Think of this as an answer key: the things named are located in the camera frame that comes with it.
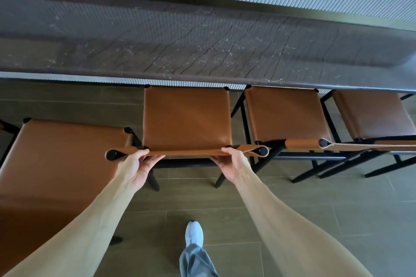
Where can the person's left hand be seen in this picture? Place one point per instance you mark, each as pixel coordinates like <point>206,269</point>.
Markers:
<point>133,171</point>

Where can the person's right hand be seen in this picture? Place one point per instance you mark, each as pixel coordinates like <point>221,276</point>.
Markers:
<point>235,166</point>

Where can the person's right forearm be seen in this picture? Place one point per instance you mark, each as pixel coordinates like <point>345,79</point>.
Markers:
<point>292,231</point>

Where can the person's left forearm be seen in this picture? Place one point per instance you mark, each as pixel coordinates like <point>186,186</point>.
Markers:
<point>81,231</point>

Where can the person's white right shoe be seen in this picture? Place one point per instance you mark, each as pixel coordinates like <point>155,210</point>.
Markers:
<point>194,233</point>

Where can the person's grey trousers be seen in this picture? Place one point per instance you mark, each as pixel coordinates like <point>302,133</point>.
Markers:
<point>195,262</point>

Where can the dark brown table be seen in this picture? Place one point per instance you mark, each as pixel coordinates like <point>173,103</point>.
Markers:
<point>162,43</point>

